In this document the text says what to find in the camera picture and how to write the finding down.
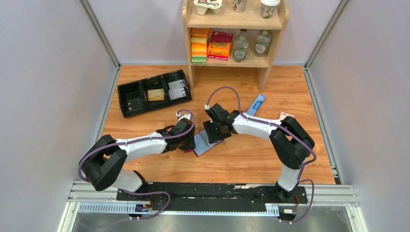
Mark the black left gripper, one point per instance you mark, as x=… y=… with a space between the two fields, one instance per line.
x=192 y=145

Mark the left clear glass bottle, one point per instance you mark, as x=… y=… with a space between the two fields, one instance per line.
x=241 y=44

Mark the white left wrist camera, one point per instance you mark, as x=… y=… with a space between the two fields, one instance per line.
x=187 y=116

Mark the stack of coloured sponges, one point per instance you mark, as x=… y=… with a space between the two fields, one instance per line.
x=198 y=49

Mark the right clear glass bottle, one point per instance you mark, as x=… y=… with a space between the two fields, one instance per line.
x=262 y=43

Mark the white VIP card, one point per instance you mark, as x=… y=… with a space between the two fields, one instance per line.
x=176 y=84

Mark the clear glass bottle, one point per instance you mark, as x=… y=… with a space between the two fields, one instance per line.
x=262 y=43
x=241 y=44

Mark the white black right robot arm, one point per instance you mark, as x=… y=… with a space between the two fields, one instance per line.
x=292 y=143

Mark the black three-compartment tray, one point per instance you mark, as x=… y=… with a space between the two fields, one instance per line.
x=133 y=96

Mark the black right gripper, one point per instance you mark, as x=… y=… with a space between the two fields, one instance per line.
x=208 y=126

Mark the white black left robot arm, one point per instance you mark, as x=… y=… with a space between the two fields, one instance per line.
x=103 y=165

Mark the orange red snack box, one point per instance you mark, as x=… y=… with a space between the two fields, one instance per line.
x=219 y=45

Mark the gold card in tray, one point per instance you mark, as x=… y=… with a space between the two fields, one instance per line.
x=155 y=95

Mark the wooden shelf unit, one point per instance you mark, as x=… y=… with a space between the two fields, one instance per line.
x=229 y=21

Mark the white lidded cup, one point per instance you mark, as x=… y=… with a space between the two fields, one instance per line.
x=268 y=7

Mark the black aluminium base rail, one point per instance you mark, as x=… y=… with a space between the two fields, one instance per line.
x=217 y=199

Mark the silver card in tray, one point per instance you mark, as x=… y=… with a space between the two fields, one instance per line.
x=177 y=93

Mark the white red small packet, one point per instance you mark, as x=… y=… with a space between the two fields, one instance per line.
x=283 y=115

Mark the white yogurt cup pack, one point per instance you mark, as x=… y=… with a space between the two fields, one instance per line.
x=202 y=6

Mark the patterned paper cup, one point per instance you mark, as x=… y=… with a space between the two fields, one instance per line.
x=239 y=5

